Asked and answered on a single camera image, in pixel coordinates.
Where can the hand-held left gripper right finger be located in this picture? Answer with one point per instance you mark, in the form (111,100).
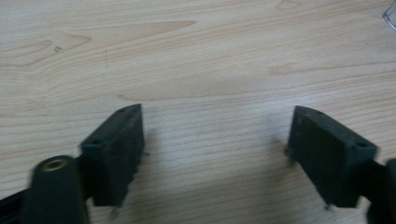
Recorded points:
(327,158)

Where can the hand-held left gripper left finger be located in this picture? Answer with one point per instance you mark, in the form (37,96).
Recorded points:
(112,155)

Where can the clear plastic object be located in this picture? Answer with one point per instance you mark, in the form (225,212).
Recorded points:
(390,15)

